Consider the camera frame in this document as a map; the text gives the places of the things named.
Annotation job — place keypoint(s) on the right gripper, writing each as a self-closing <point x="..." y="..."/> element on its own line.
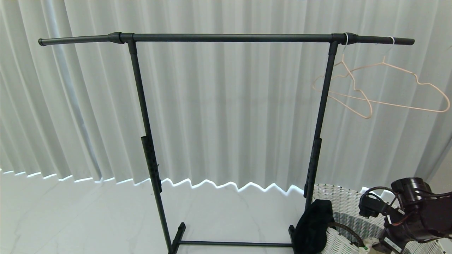
<point x="413" y="225"/>

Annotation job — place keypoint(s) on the pink clothes hanger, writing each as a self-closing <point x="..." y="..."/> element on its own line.
<point x="406" y="106"/>
<point x="370" y="109"/>

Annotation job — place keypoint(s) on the white laundry basket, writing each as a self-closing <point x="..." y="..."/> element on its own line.
<point x="339" y="201"/>

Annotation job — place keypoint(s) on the black clothes rack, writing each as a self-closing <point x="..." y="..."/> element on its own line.
<point x="229" y="37"/>

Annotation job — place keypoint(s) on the black garment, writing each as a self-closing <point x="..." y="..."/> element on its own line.
<point x="314" y="225"/>

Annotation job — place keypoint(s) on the white curtain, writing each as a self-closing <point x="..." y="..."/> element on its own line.
<point x="229" y="106"/>

